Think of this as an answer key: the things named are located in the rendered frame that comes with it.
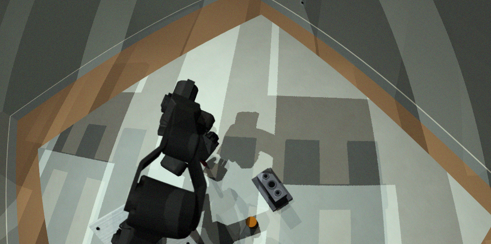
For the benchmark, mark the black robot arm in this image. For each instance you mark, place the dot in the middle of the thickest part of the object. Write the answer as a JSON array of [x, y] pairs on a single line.
[[158, 209]]

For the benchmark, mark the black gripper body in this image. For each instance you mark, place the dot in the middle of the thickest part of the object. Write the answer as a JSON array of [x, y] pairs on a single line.
[[177, 167]]

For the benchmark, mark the orange cylinder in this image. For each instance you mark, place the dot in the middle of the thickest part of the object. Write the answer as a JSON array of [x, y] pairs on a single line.
[[251, 222]]

